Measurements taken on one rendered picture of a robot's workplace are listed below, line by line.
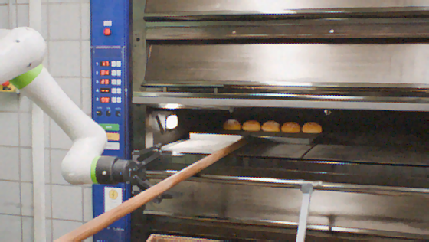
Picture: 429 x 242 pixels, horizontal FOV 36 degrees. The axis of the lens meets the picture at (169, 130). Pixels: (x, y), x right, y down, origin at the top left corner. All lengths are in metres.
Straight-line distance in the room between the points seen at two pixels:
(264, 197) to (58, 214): 0.90
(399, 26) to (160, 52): 0.90
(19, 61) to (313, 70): 1.09
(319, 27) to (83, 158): 0.97
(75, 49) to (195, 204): 0.80
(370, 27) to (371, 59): 0.11
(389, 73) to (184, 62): 0.76
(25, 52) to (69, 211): 1.13
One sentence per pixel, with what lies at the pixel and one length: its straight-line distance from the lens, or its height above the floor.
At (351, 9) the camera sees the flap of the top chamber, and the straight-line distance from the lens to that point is 2.38.
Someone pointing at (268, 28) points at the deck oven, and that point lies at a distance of 2.47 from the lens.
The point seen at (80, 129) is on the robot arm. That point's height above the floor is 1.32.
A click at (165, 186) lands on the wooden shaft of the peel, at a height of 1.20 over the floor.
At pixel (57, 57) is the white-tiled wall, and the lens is 2.78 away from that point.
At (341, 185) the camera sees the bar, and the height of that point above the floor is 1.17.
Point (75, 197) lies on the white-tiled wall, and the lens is 2.81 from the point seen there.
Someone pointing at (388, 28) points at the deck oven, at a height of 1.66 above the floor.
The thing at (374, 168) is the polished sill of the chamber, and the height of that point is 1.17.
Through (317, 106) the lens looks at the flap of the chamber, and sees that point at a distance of 2.29.
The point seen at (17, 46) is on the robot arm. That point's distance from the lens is 1.86.
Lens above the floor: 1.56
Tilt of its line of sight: 6 degrees down
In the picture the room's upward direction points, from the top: straight up
